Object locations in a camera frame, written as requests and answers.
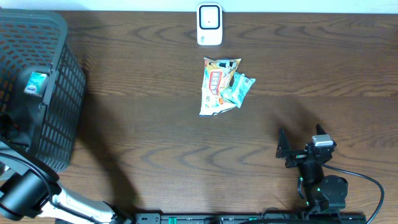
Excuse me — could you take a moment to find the green snack packet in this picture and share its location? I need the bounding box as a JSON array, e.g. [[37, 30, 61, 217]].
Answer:
[[221, 72, 256, 108]]

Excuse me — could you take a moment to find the large orange white snack bag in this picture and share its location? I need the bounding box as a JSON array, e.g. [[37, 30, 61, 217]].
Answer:
[[199, 57, 241, 116]]

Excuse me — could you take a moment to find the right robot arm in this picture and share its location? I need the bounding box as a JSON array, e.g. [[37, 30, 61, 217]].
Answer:
[[275, 124, 348, 220]]

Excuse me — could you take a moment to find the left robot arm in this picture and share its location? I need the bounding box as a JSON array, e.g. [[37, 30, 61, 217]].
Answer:
[[1, 138, 136, 224]]

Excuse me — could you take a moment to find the white barcode scanner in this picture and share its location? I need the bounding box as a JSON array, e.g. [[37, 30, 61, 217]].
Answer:
[[197, 2, 223, 46]]

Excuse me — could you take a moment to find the black plastic mesh basket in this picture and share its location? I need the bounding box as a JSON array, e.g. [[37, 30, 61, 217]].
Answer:
[[1, 9, 86, 172]]

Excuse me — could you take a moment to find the teal white packet in basket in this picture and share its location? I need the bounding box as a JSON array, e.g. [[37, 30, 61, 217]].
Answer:
[[24, 72, 49, 97]]

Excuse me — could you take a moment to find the black camera cable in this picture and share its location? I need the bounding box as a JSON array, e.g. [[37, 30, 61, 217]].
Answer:
[[322, 163, 386, 224]]

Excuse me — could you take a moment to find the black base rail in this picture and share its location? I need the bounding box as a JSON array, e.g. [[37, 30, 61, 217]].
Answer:
[[134, 211, 367, 224]]

